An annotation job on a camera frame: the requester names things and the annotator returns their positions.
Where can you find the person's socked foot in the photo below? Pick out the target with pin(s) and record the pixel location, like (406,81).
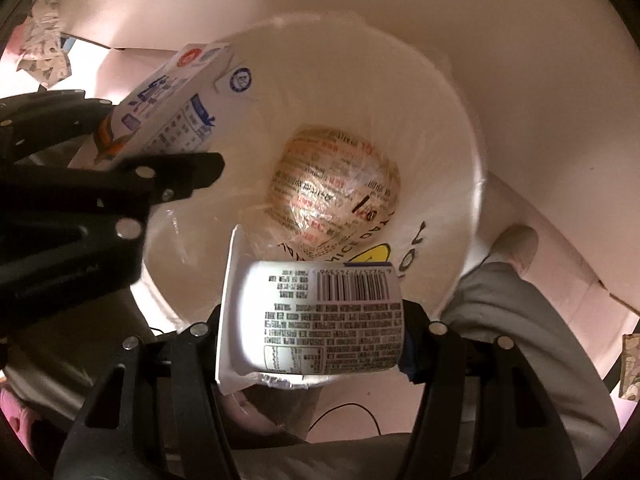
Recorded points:
(517,250)

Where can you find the person's grey trouser leg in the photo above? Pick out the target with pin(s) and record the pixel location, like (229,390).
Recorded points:
(525,340)

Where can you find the crumpled printed paper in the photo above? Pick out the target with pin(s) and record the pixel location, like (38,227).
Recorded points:
(45,45)
(631,365)

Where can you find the white trash bin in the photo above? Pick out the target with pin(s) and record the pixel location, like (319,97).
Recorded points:
(310,75)

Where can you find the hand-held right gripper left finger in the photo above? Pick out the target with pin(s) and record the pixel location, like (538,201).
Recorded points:
(200,355)

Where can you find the white blue milk carton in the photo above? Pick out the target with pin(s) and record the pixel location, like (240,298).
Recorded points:
(170,100)

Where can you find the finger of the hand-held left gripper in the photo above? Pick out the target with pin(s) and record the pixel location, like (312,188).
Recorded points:
(75,230)
(50,120)

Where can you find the white yogurt cup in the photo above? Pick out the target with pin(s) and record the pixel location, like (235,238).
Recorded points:
(300,320)

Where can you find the pink cloth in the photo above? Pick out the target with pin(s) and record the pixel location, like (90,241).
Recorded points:
(12,412)

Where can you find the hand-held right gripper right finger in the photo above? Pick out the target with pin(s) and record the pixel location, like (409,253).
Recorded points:
(440,355)

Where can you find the printed plastic bin liner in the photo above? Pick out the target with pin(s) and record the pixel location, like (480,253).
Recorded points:
(430,230)

